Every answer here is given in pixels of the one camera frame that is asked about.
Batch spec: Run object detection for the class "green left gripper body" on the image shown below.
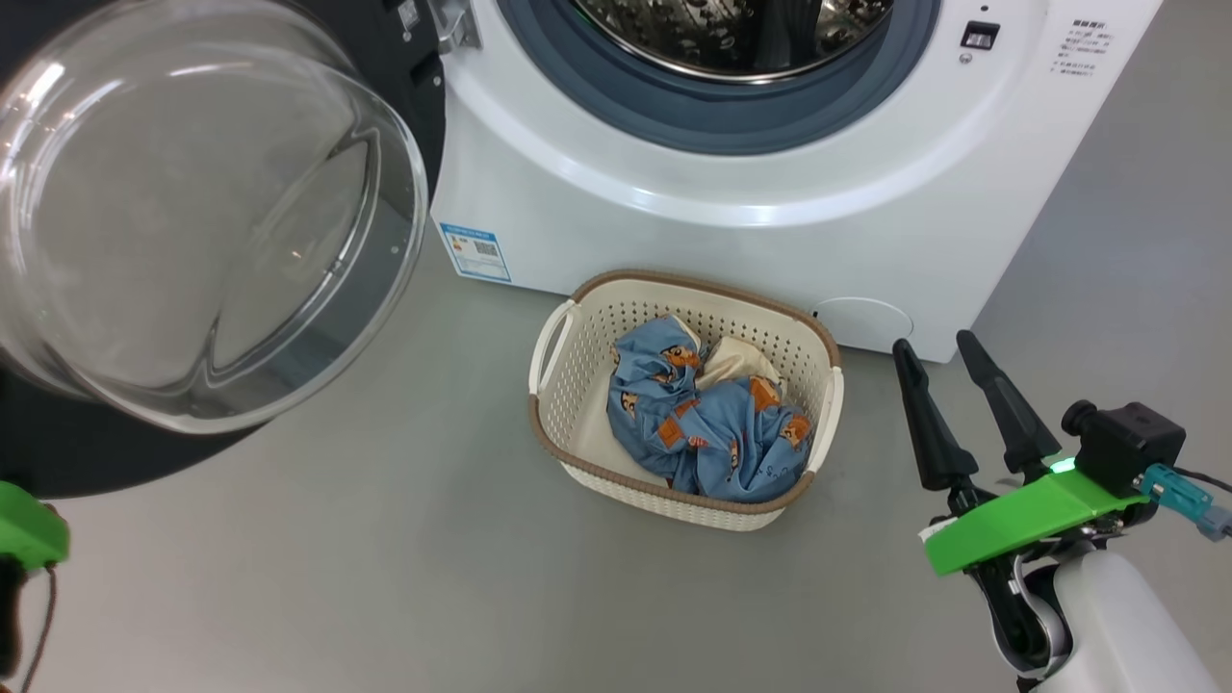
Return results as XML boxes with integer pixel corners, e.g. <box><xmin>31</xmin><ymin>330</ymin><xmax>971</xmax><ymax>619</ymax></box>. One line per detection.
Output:
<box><xmin>0</xmin><ymin>479</ymin><xmax>70</xmax><ymax>569</ymax></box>

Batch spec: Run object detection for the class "blue bear-print garment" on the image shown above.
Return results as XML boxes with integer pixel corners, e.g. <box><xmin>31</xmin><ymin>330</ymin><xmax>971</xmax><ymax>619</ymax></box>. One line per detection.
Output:
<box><xmin>606</xmin><ymin>316</ymin><xmax>814</xmax><ymax>503</ymax></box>

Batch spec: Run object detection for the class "round white filter cover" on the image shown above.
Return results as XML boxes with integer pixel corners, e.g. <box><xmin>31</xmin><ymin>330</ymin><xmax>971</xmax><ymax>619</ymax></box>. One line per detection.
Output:
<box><xmin>813</xmin><ymin>296</ymin><xmax>915</xmax><ymax>355</ymax></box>

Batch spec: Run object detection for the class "black round glass washer door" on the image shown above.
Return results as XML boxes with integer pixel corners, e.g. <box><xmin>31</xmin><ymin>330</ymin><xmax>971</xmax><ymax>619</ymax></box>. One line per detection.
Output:
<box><xmin>0</xmin><ymin>0</ymin><xmax>449</xmax><ymax>500</ymax></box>

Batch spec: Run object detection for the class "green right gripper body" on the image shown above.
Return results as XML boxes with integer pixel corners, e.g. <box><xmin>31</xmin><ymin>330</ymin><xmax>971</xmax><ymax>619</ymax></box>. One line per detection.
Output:
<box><xmin>919</xmin><ymin>460</ymin><xmax>1156</xmax><ymax>588</ymax></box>

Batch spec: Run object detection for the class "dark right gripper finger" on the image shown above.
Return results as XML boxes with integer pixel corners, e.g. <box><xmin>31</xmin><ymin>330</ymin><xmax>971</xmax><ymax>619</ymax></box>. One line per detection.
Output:
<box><xmin>956</xmin><ymin>330</ymin><xmax>1063</xmax><ymax>479</ymax></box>
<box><xmin>892</xmin><ymin>339</ymin><xmax>980</xmax><ymax>492</ymax></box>

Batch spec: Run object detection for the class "metal door hinge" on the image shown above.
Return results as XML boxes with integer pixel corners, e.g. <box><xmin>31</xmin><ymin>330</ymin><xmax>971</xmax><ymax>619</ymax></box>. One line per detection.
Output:
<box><xmin>428</xmin><ymin>0</ymin><xmax>482</xmax><ymax>54</ymax></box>

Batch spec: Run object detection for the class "cream and blue garment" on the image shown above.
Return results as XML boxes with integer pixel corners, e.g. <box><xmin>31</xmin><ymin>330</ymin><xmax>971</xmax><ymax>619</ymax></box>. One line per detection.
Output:
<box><xmin>695</xmin><ymin>335</ymin><xmax>783</xmax><ymax>391</ymax></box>

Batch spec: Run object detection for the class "perforated steel washer drum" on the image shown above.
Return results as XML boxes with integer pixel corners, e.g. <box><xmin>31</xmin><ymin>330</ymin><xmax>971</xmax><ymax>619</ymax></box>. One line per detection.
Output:
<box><xmin>573</xmin><ymin>0</ymin><xmax>896</xmax><ymax>83</ymax></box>

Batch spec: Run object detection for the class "cream perforated laundry basket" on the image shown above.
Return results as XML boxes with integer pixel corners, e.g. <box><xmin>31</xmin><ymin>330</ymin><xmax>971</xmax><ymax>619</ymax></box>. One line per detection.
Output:
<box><xmin>527</xmin><ymin>269</ymin><xmax>845</xmax><ymax>531</ymax></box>

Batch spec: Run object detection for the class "thin left arm cable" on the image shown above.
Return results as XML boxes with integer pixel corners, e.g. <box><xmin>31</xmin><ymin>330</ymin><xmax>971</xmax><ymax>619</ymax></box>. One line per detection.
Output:
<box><xmin>17</xmin><ymin>564</ymin><xmax>59</xmax><ymax>693</ymax></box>

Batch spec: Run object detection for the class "blue energy label sticker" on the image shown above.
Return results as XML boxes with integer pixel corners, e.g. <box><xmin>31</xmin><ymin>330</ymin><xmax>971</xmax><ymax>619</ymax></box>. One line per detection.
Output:
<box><xmin>439</xmin><ymin>222</ymin><xmax>512</xmax><ymax>283</ymax></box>

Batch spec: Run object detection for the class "teal right cable connector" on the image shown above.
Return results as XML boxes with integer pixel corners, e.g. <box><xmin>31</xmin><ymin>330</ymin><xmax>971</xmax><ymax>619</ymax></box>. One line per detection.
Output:
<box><xmin>1141</xmin><ymin>464</ymin><xmax>1232</xmax><ymax>540</ymax></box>

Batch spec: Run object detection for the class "white front-load washing machine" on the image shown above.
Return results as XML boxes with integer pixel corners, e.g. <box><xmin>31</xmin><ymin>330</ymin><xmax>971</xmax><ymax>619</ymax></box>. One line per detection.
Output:
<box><xmin>428</xmin><ymin>0</ymin><xmax>1166</xmax><ymax>365</ymax></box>

